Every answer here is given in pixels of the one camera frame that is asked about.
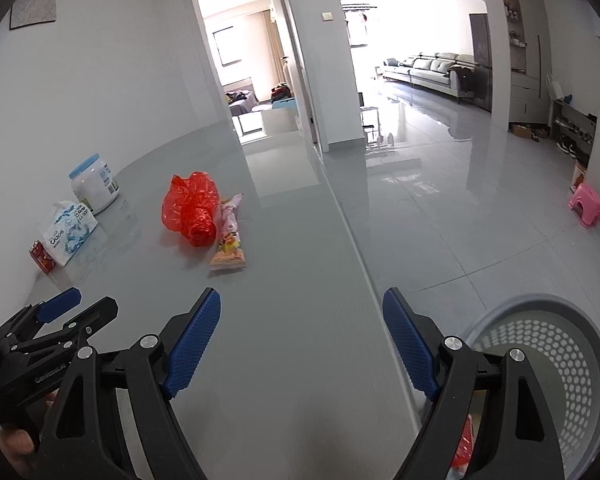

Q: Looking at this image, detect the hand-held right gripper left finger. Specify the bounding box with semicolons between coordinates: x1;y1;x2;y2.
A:
36;287;223;480

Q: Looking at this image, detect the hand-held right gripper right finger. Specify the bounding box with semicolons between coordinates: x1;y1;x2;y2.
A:
382;287;565;480

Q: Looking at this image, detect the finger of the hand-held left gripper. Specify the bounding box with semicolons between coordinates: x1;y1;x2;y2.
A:
10;296;119;361
0;288;83;346

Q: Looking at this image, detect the pink snack packet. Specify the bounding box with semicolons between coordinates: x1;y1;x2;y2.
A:
209;193;249;273

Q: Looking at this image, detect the red and white toothpaste box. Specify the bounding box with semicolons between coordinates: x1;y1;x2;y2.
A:
452;417;476;478

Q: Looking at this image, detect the red plastic bag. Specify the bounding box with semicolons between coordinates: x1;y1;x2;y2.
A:
161;171;220;248

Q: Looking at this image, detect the grey perforated laundry basket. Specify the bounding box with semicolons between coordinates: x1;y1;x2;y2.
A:
472;294;600;480

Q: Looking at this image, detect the person's left hand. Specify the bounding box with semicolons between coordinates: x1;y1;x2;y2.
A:
0;391;58;480

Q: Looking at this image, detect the small red box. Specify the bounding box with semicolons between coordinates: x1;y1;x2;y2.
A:
28;241;57;275

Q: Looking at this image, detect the white tissue pack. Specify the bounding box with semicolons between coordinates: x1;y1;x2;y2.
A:
41;201;99;267

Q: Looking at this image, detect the white jar with blue lid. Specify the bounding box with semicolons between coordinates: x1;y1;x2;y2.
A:
69;153;121;214

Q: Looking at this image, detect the pink plastic stool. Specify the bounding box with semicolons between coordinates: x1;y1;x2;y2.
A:
568;183;600;228

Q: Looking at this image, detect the bed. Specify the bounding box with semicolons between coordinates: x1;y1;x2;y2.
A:
227;89;260;117

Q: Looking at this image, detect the shoe rack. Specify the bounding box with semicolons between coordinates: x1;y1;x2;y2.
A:
550;99;598;161

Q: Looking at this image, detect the white shelf cabinet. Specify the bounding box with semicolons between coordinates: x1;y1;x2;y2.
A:
497;0;553;128

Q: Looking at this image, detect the grey sofa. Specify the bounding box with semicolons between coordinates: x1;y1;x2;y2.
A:
382;51;476;95

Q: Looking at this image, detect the dark tall cabinet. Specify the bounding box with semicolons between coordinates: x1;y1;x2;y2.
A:
469;12;493;112

